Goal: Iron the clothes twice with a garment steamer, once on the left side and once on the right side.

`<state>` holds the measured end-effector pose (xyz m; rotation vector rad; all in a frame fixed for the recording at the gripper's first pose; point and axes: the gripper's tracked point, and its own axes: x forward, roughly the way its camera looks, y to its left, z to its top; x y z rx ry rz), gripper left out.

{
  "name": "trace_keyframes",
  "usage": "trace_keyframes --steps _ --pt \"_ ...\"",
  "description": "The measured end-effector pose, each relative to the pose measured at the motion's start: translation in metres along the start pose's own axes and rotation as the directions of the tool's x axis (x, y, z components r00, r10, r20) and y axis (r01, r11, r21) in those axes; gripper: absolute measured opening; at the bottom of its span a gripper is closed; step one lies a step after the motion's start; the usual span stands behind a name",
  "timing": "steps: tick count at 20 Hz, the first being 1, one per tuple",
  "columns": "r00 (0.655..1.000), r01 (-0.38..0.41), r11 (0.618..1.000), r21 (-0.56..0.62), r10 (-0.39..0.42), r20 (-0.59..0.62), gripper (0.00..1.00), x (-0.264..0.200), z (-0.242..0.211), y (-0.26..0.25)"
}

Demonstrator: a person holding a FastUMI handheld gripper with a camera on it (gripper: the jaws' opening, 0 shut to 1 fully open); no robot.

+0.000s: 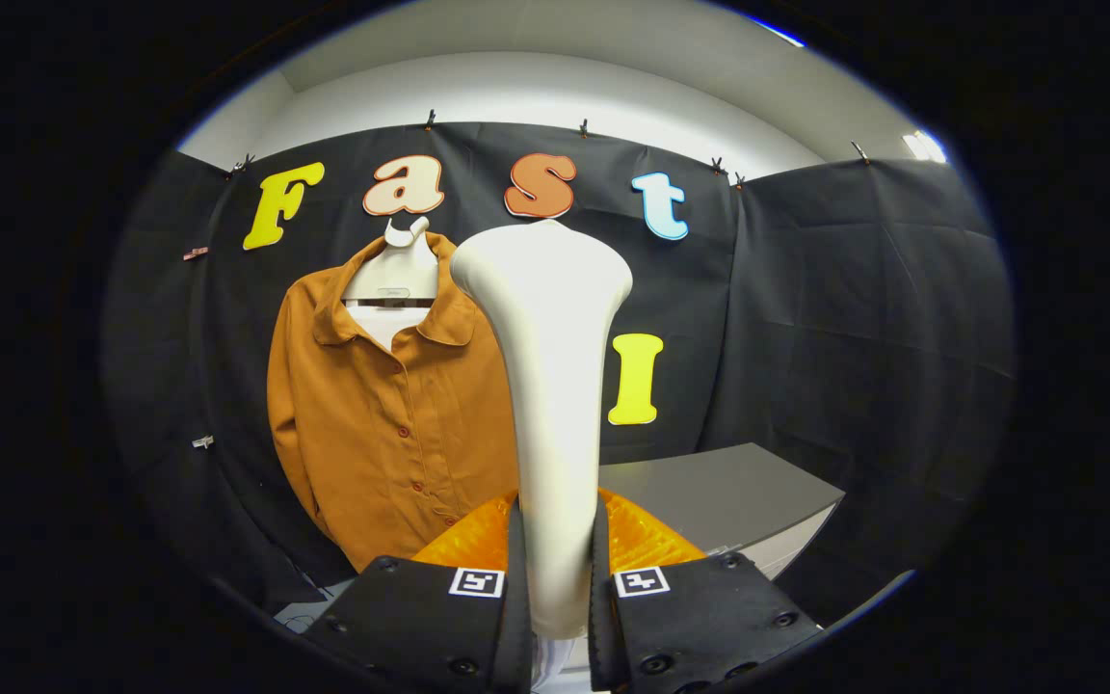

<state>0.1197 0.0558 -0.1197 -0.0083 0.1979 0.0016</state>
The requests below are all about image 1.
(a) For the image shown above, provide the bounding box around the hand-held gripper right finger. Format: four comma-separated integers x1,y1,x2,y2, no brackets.
589,488,822,694

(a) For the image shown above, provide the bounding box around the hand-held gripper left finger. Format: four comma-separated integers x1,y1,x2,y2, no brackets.
307,490,534,694

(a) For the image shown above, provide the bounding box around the orange button shirt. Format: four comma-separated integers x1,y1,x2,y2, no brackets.
266,231,522,574

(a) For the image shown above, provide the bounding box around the white torso clothes form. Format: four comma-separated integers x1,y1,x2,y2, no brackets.
341,216,440,353

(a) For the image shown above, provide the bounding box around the grey cabinet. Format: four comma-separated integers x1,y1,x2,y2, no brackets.
598,441,847,581

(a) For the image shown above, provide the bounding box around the black backdrop cloth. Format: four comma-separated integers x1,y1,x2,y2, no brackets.
102,120,1017,618

